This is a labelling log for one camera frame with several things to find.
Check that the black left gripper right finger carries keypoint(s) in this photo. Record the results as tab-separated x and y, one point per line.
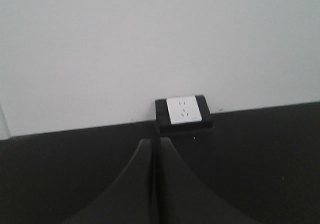
183	198

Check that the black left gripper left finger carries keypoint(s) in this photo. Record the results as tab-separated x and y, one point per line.
128	200

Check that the white power socket black base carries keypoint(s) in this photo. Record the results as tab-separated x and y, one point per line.
185	113

